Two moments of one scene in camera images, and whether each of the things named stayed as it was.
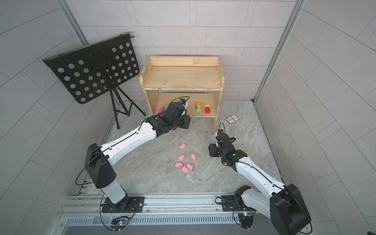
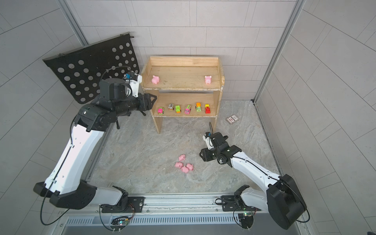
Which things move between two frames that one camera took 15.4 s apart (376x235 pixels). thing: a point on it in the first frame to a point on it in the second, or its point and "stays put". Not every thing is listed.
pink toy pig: x=193 y=156 to x=208 y=80
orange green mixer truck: x=198 y=106 stays put
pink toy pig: x=181 y=157 stays put
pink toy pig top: x=183 y=146 to x=155 y=80
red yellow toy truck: x=207 y=109 stays put
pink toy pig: x=190 y=166 stays put
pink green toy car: x=160 y=109 stays put
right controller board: x=246 y=221 stays put
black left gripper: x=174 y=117 to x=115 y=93
